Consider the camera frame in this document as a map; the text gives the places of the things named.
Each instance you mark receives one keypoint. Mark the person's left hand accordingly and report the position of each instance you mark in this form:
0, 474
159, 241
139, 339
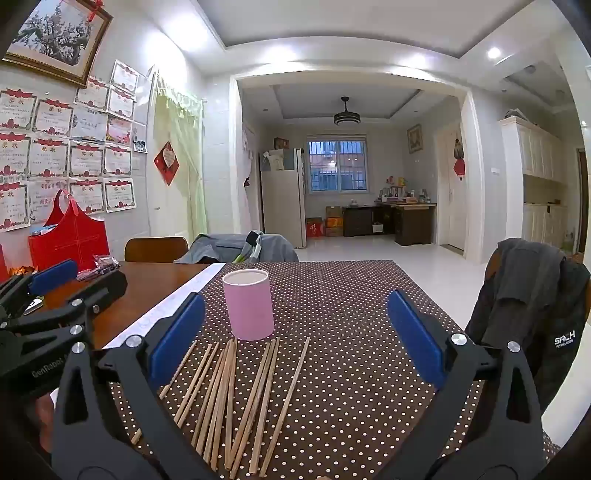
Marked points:
45, 417

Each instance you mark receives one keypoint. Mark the assorted desk clutter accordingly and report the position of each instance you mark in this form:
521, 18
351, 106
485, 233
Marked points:
406, 196

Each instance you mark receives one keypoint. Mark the red carton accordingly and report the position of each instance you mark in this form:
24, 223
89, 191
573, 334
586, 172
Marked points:
314, 228

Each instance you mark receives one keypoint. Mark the small wall photo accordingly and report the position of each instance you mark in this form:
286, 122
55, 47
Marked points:
140, 146

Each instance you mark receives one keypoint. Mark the red hanging ornament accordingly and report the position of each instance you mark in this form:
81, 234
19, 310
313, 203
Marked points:
459, 161

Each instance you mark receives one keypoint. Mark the barred window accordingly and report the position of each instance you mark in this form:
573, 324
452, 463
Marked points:
339, 166

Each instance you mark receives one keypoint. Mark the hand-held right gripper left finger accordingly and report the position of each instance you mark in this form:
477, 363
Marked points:
178, 341

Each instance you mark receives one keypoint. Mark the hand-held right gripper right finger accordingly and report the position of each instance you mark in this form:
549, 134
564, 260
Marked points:
415, 332

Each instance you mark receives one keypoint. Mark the white cabinet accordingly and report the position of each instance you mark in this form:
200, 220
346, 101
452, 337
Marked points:
540, 152

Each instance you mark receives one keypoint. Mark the gold framed painting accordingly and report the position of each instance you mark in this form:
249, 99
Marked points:
51, 32

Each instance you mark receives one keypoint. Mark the white refrigerator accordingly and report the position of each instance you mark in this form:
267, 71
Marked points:
281, 207

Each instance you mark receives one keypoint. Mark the brown cardboard box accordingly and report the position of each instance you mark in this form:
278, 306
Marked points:
334, 221

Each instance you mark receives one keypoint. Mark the small framed wall picture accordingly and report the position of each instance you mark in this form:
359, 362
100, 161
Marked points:
414, 138

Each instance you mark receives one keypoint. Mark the brown wooden door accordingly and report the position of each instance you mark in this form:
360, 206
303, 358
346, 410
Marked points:
584, 198

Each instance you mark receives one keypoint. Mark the black jacket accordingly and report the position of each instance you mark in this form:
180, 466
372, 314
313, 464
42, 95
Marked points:
554, 355

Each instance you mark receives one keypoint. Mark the group of wooden chopsticks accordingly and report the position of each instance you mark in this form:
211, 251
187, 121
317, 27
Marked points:
229, 397

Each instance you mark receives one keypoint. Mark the dark wooden desk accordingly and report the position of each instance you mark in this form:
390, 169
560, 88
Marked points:
411, 226

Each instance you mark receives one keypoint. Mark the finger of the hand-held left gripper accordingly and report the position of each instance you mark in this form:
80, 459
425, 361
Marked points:
53, 275
108, 285

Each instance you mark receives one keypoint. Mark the wooden chair back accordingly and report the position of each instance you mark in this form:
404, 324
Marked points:
154, 249

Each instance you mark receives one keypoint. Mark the red diamond wall decoration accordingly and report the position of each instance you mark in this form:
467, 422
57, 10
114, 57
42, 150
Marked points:
166, 161

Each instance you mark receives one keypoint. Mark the ceiling fan lamp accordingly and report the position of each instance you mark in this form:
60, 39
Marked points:
346, 117

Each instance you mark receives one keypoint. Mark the white door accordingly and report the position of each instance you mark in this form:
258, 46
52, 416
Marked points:
450, 212

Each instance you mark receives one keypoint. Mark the clear plastic packet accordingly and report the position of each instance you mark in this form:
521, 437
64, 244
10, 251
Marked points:
106, 263

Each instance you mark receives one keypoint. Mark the group of wall certificates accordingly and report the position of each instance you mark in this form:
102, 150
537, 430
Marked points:
51, 157

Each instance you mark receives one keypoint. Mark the light green curtain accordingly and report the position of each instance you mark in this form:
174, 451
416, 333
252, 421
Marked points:
184, 161

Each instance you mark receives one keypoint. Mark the red gift bag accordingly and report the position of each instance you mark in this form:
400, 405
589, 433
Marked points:
69, 244

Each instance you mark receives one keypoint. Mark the grey jacket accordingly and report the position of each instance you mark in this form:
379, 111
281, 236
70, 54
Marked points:
217, 249

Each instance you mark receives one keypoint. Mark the pink cup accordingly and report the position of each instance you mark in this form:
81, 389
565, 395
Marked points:
249, 309

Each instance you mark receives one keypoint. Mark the brown polka dot tablecloth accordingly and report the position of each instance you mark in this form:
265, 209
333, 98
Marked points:
346, 323

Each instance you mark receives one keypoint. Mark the ceiling spotlight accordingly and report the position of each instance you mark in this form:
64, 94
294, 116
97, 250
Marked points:
493, 52

